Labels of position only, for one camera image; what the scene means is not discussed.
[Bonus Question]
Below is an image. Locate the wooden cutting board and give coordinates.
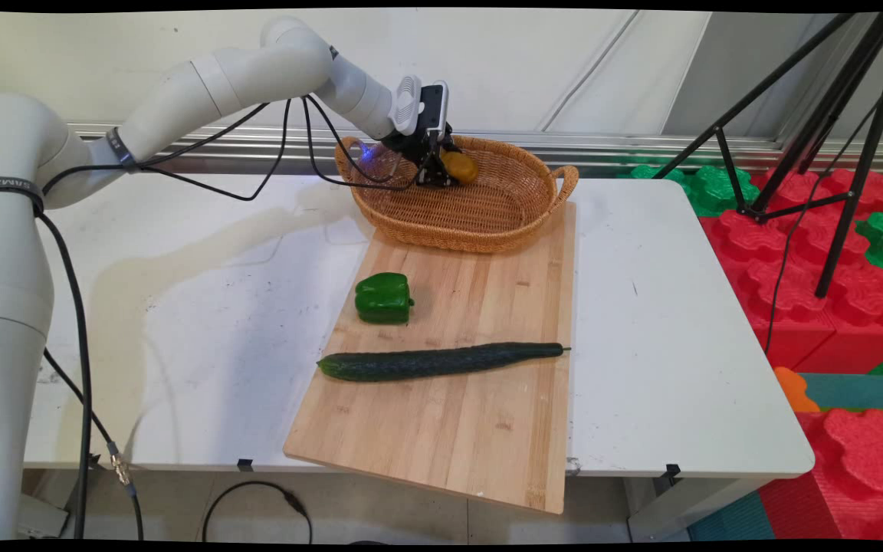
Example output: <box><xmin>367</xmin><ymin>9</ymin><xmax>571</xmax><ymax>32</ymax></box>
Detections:
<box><xmin>283</xmin><ymin>201</ymin><xmax>577</xmax><ymax>515</ymax></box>

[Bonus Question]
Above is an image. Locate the yellow orange fruit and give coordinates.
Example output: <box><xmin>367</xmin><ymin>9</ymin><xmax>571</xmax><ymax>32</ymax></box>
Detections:
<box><xmin>441</xmin><ymin>150</ymin><xmax>480</xmax><ymax>186</ymax></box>

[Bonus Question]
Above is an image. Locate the black looped floor cable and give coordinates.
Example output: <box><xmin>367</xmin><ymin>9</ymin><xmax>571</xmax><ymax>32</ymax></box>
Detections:
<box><xmin>202</xmin><ymin>481</ymin><xmax>313</xmax><ymax>545</ymax></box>

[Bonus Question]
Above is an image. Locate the dark green cucumber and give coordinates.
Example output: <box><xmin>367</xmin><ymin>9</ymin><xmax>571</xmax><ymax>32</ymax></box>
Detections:
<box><xmin>317</xmin><ymin>342</ymin><xmax>571</xmax><ymax>383</ymax></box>

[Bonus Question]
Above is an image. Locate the thin black tripod cable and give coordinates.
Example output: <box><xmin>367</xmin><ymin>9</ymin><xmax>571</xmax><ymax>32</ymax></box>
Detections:
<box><xmin>763</xmin><ymin>100</ymin><xmax>881</xmax><ymax>358</ymax></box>

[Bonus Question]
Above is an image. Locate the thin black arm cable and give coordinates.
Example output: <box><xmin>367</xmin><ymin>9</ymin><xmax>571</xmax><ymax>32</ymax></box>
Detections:
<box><xmin>41</xmin><ymin>98</ymin><xmax>294</xmax><ymax>202</ymax></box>

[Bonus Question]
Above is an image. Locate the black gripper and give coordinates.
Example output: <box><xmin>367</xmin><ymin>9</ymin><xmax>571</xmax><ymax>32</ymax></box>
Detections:
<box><xmin>380</xmin><ymin>123</ymin><xmax>459</xmax><ymax>188</ymax></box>

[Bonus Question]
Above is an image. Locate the green bell pepper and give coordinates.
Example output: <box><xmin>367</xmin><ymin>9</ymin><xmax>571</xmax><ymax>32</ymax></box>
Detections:
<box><xmin>354</xmin><ymin>272</ymin><xmax>416</xmax><ymax>325</ymax></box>

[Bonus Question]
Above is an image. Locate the woven wicker basket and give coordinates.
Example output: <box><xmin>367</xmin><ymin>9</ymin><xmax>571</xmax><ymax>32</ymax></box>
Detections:
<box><xmin>333</xmin><ymin>133</ymin><xmax>580</xmax><ymax>255</ymax></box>

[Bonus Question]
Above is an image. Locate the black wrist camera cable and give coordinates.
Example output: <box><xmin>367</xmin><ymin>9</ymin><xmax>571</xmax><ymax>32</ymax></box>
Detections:
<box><xmin>301</xmin><ymin>95</ymin><xmax>442</xmax><ymax>192</ymax></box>

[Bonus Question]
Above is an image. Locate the aluminium wall rail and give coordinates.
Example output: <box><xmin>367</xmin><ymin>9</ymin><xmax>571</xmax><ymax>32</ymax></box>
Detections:
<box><xmin>66</xmin><ymin>123</ymin><xmax>883</xmax><ymax>174</ymax></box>

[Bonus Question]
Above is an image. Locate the orange foam piece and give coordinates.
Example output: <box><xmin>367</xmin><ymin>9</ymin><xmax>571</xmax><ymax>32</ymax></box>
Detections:
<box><xmin>773</xmin><ymin>366</ymin><xmax>822</xmax><ymax>414</ymax></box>

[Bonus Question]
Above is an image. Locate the black tripod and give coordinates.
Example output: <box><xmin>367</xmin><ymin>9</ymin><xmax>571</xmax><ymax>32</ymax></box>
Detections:
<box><xmin>652</xmin><ymin>11</ymin><xmax>883</xmax><ymax>299</ymax></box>

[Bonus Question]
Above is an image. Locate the white table leg frame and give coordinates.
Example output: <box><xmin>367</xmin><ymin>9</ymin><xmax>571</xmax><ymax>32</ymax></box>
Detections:
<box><xmin>625</xmin><ymin>474</ymin><xmax>766</xmax><ymax>542</ymax></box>

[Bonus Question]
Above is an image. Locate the large red foam block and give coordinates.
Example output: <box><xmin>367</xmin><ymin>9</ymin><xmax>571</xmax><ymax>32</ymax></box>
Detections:
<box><xmin>698</xmin><ymin>168</ymin><xmax>883</xmax><ymax>374</ymax></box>

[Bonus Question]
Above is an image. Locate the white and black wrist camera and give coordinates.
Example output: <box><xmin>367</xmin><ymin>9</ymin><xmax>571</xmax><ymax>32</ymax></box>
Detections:
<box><xmin>388</xmin><ymin>74</ymin><xmax>451</xmax><ymax>140</ymax></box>

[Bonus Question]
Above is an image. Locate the thick black cable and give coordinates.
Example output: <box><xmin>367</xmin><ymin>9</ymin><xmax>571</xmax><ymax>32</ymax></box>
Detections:
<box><xmin>34</xmin><ymin>209</ymin><xmax>94</xmax><ymax>541</ymax></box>

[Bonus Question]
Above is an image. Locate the teal foam mat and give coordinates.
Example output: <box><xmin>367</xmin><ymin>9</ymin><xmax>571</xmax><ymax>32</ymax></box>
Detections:
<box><xmin>798</xmin><ymin>373</ymin><xmax>883</xmax><ymax>412</ymax></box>

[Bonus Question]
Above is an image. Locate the black velcro cable strap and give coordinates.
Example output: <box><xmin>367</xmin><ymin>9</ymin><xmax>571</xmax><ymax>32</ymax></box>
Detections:
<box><xmin>106</xmin><ymin>127</ymin><xmax>140</xmax><ymax>170</ymax></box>
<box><xmin>0</xmin><ymin>177</ymin><xmax>45</xmax><ymax>215</ymax></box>

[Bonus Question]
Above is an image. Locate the black cable with metal connector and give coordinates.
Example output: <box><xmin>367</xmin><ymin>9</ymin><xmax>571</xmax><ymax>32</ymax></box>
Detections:
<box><xmin>43</xmin><ymin>347</ymin><xmax>144</xmax><ymax>541</ymax></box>

